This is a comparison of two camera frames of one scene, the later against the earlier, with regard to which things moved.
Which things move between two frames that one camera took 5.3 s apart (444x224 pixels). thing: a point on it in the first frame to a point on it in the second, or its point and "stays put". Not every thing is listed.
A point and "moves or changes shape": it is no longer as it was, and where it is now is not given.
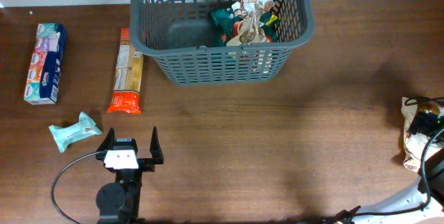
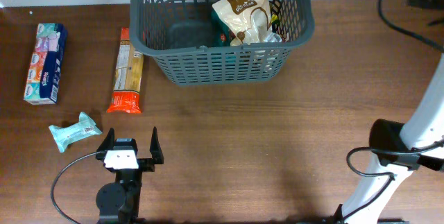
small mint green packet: (86, 127) stays put
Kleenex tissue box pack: (44, 72) stays put
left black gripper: (155, 150) stays put
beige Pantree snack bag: (415, 145) moves or changes shape
